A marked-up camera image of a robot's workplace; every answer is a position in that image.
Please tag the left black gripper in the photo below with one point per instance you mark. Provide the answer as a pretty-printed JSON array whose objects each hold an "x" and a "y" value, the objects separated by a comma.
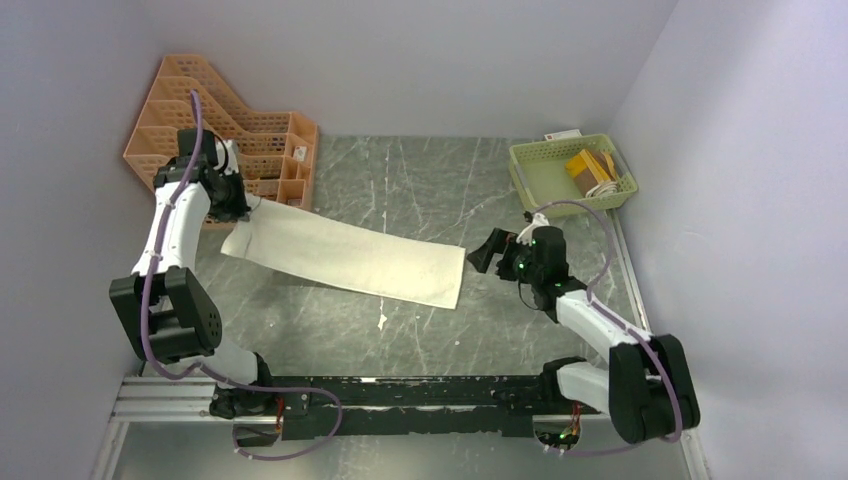
[{"x": 239, "y": 209}]

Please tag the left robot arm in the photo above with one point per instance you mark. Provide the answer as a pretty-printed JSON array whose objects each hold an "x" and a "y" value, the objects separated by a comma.
[{"x": 170, "y": 320}]

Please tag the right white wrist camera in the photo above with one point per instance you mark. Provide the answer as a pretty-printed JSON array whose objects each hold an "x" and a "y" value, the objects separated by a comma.
[{"x": 537, "y": 220}]

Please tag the yellow brown bear towel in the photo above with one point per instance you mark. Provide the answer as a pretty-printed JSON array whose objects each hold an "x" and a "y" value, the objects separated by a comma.
[{"x": 593, "y": 173}]

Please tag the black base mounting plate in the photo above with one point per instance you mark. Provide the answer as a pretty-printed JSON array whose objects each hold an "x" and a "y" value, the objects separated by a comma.
[{"x": 314, "y": 406}]

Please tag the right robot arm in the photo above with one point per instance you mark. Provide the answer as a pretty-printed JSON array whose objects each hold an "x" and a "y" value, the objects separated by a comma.
[{"x": 645, "y": 388}]

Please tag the aluminium rail frame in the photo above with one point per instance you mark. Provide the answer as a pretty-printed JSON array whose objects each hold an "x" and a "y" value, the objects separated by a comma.
[{"x": 162, "y": 430}]

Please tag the orange plastic file organizer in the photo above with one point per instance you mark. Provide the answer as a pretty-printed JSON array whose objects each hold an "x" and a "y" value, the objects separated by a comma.
[{"x": 276, "y": 150}]

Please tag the cream white towel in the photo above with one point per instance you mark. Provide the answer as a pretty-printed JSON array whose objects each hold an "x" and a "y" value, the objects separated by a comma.
[{"x": 309, "y": 246}]

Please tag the white red card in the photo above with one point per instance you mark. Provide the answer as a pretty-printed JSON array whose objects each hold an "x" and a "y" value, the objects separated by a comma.
[{"x": 565, "y": 134}]

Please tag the green plastic basket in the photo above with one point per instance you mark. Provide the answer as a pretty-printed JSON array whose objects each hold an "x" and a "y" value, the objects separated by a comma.
[{"x": 539, "y": 175}]

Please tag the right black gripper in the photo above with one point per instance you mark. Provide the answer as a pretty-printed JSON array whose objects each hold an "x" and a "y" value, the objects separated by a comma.
[{"x": 499, "y": 242}]

